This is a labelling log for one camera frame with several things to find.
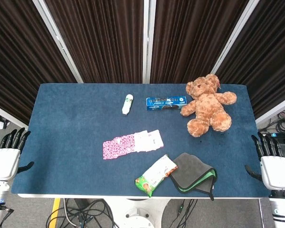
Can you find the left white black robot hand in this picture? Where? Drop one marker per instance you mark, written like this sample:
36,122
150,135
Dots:
4,164

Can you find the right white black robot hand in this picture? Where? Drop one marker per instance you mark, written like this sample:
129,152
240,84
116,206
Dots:
275,171

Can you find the pink patterned playing card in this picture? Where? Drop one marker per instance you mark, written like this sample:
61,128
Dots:
109,152

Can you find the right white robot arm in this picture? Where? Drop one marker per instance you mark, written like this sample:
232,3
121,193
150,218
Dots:
282,211

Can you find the blue table mat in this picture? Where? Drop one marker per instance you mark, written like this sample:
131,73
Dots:
73,133

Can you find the grey green-lined cloth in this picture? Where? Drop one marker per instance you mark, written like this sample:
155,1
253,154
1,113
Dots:
190,171

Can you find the brown teddy bear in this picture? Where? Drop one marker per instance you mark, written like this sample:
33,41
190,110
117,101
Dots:
206,107

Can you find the dark brown curtain panel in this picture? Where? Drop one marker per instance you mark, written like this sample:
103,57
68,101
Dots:
270,59
97,35
192,35
14,59

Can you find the green white snack bag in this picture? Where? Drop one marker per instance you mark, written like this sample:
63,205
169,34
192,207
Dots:
156,174

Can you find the blue cookie box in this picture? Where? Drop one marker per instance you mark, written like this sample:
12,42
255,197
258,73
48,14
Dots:
166,103

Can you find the small white plastic bottle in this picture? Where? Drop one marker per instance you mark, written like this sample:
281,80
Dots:
127,105

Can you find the white partition base rail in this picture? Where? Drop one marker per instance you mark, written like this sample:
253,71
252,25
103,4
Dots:
7,115
275,115

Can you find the white partition post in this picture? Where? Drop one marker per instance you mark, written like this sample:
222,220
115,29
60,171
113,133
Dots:
57,40
235,35
148,35

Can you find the white table pedestal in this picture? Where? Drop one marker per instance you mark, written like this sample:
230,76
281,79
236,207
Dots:
142,213

